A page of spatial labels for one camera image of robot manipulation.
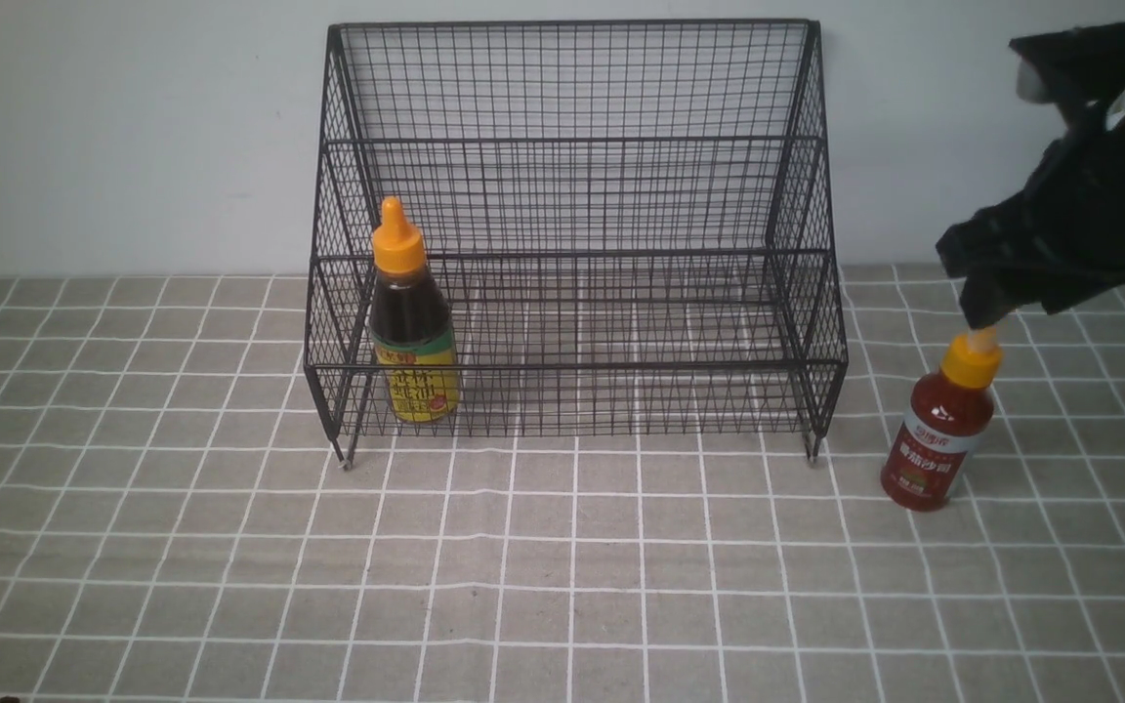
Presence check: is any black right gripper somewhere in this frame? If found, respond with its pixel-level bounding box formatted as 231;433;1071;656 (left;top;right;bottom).
935;21;1125;330

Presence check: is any dark oyster sauce bottle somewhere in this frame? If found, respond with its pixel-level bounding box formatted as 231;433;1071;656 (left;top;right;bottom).
369;196;460;424

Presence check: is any red ketchup squeeze bottle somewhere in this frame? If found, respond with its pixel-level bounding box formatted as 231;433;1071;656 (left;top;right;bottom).
880;326;1004;512

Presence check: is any grey checked tablecloth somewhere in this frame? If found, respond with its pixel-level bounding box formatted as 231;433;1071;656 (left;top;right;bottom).
0;265;1125;702

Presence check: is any black wire mesh shelf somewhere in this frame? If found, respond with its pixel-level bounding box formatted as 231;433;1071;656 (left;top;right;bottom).
304;19;849;466

